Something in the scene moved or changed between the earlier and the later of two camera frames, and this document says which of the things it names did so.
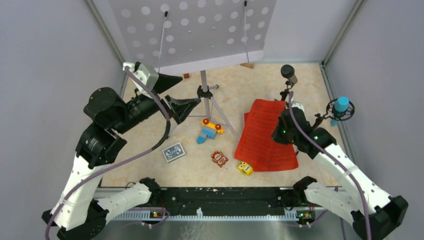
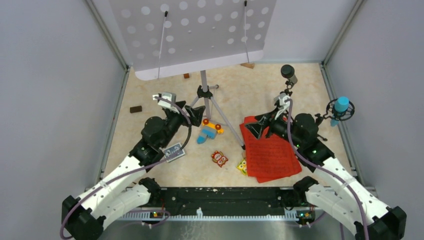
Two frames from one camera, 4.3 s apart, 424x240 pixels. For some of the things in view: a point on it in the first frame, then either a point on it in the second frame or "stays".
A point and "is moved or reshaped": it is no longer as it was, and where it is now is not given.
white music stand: [176, 36] stays
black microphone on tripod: [288, 71] stays
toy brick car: [209, 129] stays
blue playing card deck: [173, 152] stays
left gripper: [181, 108] -> [195, 114]
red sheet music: [256, 144] is moved or reshaped
